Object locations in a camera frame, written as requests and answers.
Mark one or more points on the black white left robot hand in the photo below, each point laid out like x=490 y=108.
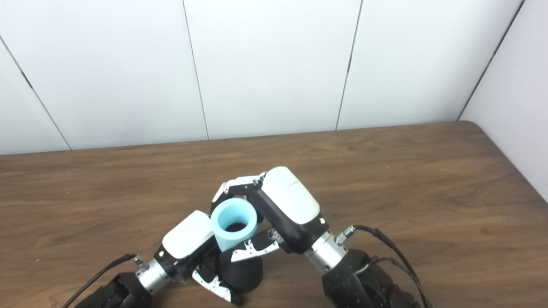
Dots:
x=188 y=237

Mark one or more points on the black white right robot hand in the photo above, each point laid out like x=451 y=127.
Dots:
x=291 y=201

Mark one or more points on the light blue cylinder cup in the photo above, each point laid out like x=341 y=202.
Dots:
x=227 y=239

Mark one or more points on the black funnel-shaped nozzle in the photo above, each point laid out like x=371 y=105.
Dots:
x=244 y=273

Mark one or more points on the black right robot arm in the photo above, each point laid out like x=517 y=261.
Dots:
x=355 y=278

